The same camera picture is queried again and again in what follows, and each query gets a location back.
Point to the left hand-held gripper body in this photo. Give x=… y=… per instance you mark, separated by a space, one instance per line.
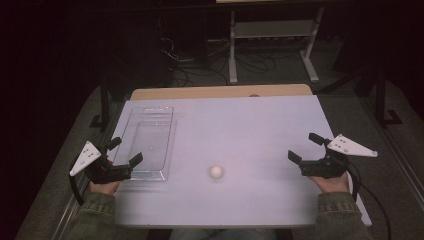
x=100 y=171

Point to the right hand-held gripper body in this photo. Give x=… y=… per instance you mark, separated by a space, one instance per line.
x=328 y=168

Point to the clear plastic container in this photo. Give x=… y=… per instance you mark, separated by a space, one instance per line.
x=146 y=143

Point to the white ball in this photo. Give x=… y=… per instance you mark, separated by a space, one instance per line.
x=216 y=172

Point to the person's right hand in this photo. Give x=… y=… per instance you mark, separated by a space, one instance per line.
x=330 y=184

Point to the person's left hand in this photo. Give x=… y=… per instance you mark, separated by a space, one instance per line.
x=104 y=187

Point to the black metal stand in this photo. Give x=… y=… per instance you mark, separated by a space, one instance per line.
x=104 y=106
x=380 y=100

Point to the dark table grommet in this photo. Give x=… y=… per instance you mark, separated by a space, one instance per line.
x=254 y=95

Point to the metal floor rail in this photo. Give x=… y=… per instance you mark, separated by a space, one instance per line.
x=66 y=216
x=405 y=173

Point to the white metal desk frame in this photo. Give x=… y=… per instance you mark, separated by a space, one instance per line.
x=273 y=29

